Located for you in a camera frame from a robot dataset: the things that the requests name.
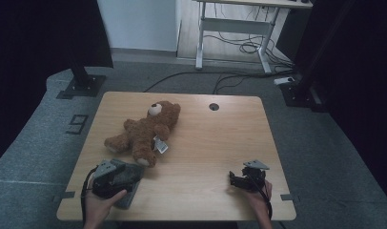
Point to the white power strip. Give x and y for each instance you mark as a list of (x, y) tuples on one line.
[(283, 80)]

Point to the brown teddy bear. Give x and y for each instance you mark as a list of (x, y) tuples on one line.
[(144, 130)]

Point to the black stand with base plate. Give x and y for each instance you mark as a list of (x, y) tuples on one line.
[(83, 84), (298, 95)]

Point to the white desk frame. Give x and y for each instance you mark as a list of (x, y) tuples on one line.
[(233, 25)]

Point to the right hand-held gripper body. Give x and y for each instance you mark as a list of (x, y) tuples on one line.
[(253, 178)]

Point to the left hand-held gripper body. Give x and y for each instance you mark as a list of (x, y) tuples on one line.
[(102, 186)]

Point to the person's left hand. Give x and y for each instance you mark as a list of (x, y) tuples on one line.
[(96, 208)]

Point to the black curtain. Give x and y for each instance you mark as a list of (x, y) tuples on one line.
[(39, 47), (366, 79)]

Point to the person's right hand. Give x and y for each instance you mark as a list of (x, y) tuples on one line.
[(261, 200)]

